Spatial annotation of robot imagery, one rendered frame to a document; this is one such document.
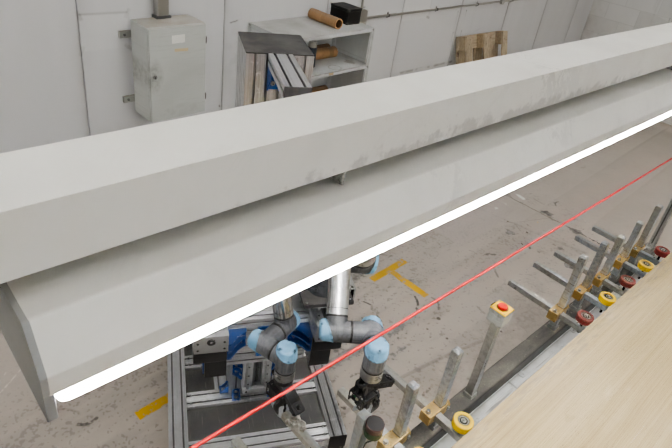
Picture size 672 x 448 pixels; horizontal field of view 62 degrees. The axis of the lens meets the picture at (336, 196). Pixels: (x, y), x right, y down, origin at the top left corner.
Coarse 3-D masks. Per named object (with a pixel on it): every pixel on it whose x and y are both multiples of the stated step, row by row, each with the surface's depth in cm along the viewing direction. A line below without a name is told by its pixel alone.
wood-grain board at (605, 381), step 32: (640, 288) 301; (608, 320) 274; (640, 320) 278; (576, 352) 252; (608, 352) 255; (640, 352) 258; (544, 384) 234; (576, 384) 236; (608, 384) 238; (640, 384) 241; (512, 416) 218; (544, 416) 220; (576, 416) 222; (608, 416) 224; (640, 416) 226
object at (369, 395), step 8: (360, 384) 185; (368, 384) 184; (376, 384) 185; (352, 392) 189; (360, 392) 188; (368, 392) 189; (376, 392) 190; (360, 400) 186; (368, 400) 187; (360, 408) 188; (368, 408) 190
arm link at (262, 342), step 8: (272, 328) 205; (280, 328) 206; (256, 336) 201; (264, 336) 201; (272, 336) 202; (280, 336) 204; (248, 344) 202; (256, 344) 199; (264, 344) 199; (272, 344) 198; (256, 352) 202; (264, 352) 198
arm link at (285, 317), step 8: (272, 304) 206; (280, 304) 204; (288, 304) 205; (280, 312) 205; (288, 312) 206; (296, 312) 214; (280, 320) 207; (288, 320) 208; (296, 320) 212; (288, 328) 208
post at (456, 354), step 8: (456, 352) 209; (448, 360) 213; (456, 360) 210; (448, 368) 214; (456, 368) 214; (448, 376) 216; (440, 384) 220; (448, 384) 217; (440, 392) 221; (448, 392) 221; (440, 400) 223; (432, 424) 230
